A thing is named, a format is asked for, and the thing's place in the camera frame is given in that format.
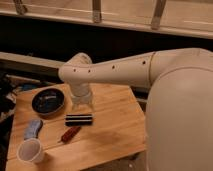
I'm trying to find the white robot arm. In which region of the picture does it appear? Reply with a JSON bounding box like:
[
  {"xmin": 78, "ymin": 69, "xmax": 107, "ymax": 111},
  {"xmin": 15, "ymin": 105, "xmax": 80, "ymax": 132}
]
[{"xmin": 58, "ymin": 48, "xmax": 213, "ymax": 171}]

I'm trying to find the wooden table board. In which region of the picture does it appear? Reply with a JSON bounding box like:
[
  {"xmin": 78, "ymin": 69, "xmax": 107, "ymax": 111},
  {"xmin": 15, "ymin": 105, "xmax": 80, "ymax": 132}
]
[{"xmin": 6, "ymin": 84, "xmax": 145, "ymax": 171}]

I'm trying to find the dark blue bowl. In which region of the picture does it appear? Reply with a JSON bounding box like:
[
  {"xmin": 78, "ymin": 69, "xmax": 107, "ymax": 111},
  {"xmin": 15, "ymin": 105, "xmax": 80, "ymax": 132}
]
[{"xmin": 32, "ymin": 88, "xmax": 65, "ymax": 116}]

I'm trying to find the white ceramic cup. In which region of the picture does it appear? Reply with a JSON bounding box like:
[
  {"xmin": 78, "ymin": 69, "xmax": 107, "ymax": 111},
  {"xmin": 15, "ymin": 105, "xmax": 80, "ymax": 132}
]
[{"xmin": 16, "ymin": 138, "xmax": 45, "ymax": 163}]

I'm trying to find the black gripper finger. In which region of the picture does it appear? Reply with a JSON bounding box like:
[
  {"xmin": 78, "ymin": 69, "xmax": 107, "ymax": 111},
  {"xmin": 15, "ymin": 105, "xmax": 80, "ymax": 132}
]
[
  {"xmin": 65, "ymin": 114, "xmax": 93, "ymax": 119},
  {"xmin": 65, "ymin": 120, "xmax": 93, "ymax": 126}
]

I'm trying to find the blue cloth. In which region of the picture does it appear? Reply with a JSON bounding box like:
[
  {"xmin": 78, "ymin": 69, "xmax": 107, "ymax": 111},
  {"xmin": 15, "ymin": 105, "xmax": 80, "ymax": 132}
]
[{"xmin": 24, "ymin": 119, "xmax": 43, "ymax": 140}]

